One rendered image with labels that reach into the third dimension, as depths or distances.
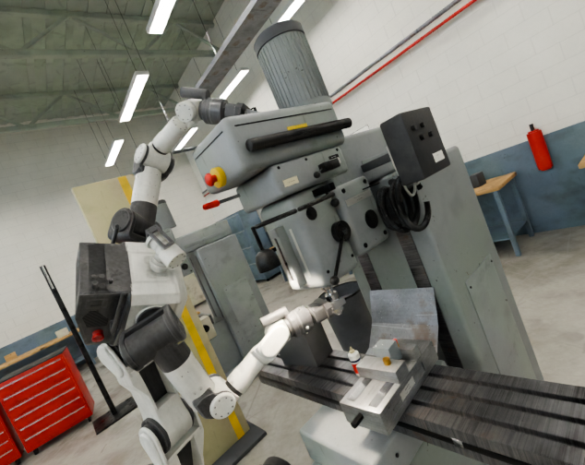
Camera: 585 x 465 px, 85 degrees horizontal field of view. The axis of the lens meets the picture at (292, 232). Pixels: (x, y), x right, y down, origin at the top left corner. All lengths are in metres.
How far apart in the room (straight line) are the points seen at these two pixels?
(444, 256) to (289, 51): 0.94
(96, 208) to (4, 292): 7.37
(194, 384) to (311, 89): 1.03
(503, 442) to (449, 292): 0.57
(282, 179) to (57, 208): 9.39
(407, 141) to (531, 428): 0.77
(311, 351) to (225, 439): 1.73
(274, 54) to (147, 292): 0.91
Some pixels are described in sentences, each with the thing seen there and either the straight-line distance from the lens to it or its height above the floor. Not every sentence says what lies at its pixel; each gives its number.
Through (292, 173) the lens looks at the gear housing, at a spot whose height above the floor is 1.68.
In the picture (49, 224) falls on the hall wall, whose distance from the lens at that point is 10.05.
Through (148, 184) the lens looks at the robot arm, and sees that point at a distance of 1.29.
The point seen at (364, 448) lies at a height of 0.85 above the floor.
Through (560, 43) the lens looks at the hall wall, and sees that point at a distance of 4.98.
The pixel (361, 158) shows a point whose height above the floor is 1.66.
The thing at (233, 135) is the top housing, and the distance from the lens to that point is 0.91.
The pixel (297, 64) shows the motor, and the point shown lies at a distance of 1.27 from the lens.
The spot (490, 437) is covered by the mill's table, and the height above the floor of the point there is 0.93.
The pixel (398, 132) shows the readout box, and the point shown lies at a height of 1.68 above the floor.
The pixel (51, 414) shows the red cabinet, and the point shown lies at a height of 0.36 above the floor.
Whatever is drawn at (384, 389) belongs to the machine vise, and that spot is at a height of 1.00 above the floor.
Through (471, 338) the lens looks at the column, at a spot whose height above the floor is 0.86.
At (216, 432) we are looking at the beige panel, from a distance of 2.97.
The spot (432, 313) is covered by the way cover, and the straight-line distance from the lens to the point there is 1.39.
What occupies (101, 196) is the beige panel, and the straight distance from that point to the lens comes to 2.68.
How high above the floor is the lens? 1.60
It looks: 5 degrees down
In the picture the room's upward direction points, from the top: 23 degrees counter-clockwise
